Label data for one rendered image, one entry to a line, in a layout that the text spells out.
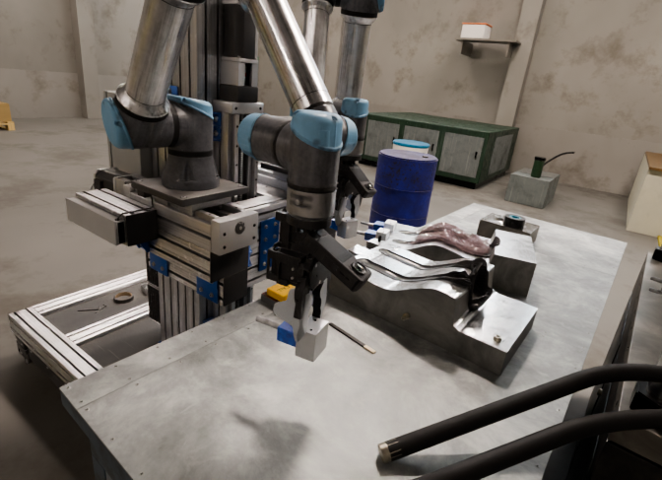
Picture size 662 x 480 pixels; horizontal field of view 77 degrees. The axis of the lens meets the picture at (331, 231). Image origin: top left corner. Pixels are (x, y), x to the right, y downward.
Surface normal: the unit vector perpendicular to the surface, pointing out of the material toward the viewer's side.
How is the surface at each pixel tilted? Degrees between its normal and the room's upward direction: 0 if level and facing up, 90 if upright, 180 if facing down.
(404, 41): 90
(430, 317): 90
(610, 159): 90
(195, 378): 0
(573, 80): 90
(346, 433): 0
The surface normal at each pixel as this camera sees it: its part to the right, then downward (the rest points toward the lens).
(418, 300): -0.62, 0.22
